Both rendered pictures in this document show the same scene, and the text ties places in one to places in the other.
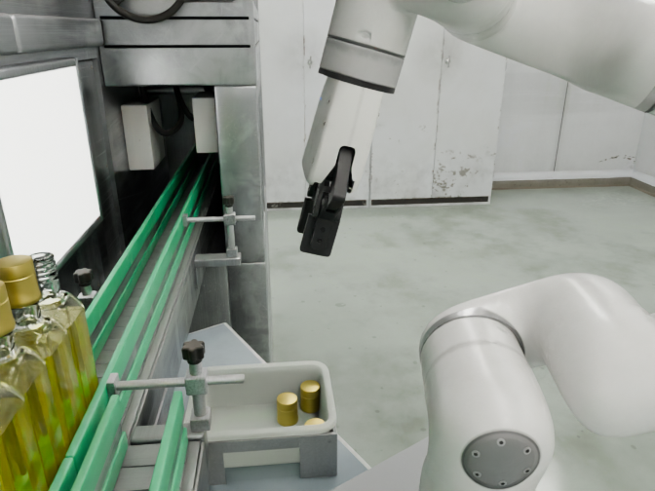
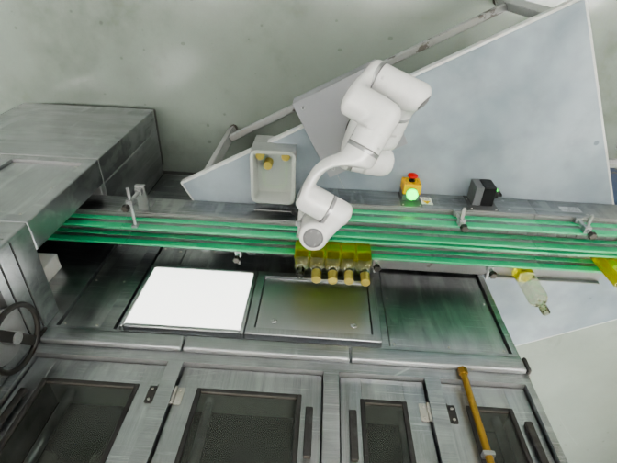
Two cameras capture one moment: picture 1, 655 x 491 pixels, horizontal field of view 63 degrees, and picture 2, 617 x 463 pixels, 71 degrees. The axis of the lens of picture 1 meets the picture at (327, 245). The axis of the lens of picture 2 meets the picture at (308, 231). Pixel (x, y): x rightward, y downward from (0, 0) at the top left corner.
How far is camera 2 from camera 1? 1.32 m
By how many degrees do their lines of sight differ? 74
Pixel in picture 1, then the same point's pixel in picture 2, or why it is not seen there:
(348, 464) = (291, 139)
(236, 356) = (214, 178)
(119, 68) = (50, 310)
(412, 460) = (309, 126)
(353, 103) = not seen: hidden behind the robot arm
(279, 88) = not seen: outside the picture
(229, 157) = (63, 214)
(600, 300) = not seen: hidden behind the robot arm
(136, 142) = (49, 273)
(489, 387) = (384, 170)
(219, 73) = (30, 251)
